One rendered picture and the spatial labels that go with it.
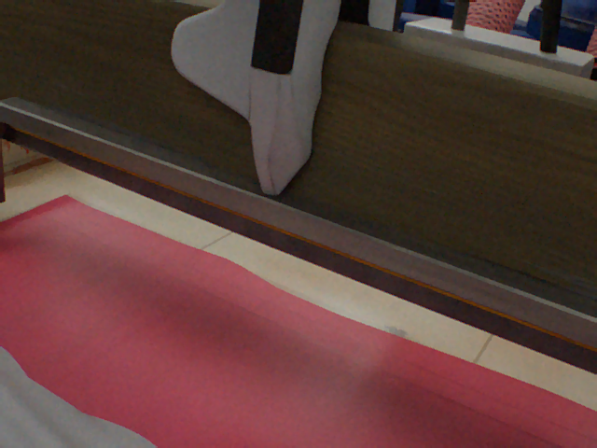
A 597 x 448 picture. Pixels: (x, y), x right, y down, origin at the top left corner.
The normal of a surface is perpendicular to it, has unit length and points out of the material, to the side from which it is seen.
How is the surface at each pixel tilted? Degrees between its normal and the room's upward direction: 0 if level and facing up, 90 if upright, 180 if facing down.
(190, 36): 83
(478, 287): 90
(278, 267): 0
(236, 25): 83
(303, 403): 0
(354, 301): 0
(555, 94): 63
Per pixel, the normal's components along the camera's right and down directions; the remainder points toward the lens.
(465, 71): -0.40, -0.12
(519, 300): -0.51, 0.32
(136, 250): 0.11, -0.89
